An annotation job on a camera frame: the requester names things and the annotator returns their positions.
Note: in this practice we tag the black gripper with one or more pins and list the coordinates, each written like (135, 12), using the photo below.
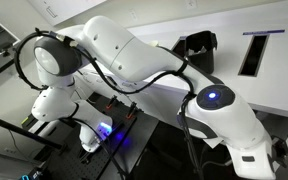
(280, 151)

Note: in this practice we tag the blue slot label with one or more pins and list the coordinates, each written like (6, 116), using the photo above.
(264, 32)

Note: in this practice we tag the white wall panel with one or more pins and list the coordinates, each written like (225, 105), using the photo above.
(67, 10)

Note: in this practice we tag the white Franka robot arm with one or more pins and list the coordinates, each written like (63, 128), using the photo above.
(117, 50)

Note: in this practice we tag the white wall outlet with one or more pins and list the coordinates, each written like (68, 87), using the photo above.
(133, 15)
(191, 3)

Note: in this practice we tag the black perforated robot table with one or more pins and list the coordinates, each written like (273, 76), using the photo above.
(94, 166)

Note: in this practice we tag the black stand bar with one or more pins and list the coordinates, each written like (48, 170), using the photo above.
(20, 131)

